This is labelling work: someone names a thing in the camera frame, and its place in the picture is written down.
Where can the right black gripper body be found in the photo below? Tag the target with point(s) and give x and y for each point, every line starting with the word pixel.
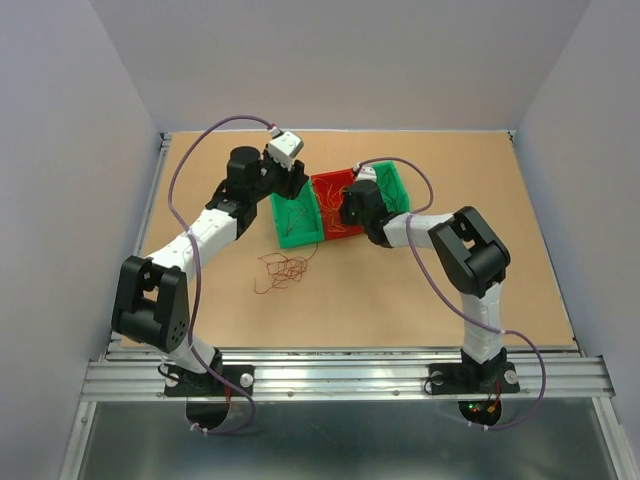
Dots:
pixel 349 214

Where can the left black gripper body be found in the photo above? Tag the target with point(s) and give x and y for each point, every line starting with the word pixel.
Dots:
pixel 276 179

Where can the green plastic bin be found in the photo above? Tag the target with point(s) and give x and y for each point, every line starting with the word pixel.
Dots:
pixel 297 222
pixel 393 191

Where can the red plastic bin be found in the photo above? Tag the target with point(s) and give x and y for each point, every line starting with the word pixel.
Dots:
pixel 328 188

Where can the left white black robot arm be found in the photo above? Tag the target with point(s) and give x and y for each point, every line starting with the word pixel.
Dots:
pixel 157 296

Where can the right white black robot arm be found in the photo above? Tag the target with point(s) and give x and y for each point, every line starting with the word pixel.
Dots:
pixel 474 260

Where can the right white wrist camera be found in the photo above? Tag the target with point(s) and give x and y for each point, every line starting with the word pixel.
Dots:
pixel 363 172

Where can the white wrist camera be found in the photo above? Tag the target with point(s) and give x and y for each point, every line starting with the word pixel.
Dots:
pixel 284 147
pixel 363 172

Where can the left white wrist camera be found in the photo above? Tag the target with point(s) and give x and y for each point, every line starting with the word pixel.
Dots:
pixel 284 147

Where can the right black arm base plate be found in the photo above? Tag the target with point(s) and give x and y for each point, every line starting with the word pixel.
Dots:
pixel 462 379

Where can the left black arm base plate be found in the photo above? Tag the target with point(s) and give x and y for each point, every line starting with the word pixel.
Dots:
pixel 180 383

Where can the aluminium mounting rail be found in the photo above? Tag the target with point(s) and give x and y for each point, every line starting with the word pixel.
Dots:
pixel 358 375

